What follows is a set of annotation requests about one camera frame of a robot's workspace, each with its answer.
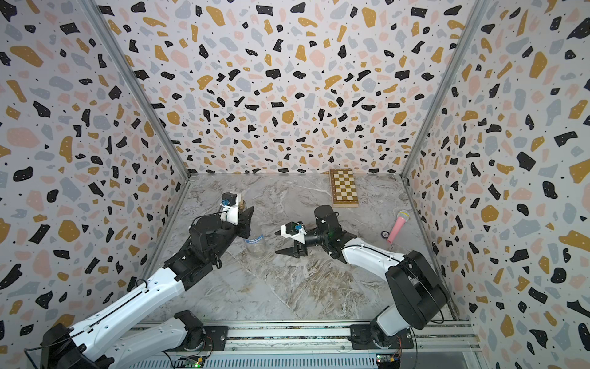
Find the aluminium left corner post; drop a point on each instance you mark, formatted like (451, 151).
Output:
(93, 14)

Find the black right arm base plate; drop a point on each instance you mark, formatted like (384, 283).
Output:
(369, 336)

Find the green circuit board left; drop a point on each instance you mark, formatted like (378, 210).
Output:
(191, 362)

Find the blue white bottle label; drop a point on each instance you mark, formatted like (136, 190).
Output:
(255, 240)

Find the aluminium right corner post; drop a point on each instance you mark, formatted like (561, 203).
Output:
(475, 17)

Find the cork bottle stopper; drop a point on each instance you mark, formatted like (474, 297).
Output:
(241, 202)

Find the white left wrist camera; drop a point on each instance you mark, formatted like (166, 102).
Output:
(230, 203)

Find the aluminium front rail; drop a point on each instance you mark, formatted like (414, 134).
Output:
(325, 344)

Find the clear glass bottle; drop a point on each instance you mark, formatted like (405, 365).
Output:
(257, 250)

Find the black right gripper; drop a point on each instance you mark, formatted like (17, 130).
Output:
(296, 253)

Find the wooden folded chessboard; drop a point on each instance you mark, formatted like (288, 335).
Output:
(343, 187)

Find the aluminium corner post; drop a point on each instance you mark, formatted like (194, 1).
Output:
(475, 17)
(93, 14)

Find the green circuit board right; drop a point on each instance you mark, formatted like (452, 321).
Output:
(388, 361)

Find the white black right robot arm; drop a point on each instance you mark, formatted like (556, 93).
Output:
(418, 292)

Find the green circuit board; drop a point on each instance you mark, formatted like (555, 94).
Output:
(191, 362)
(388, 361)

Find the pink toy microphone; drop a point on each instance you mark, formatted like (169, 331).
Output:
(401, 220)

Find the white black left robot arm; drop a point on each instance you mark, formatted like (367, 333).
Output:
(101, 341)

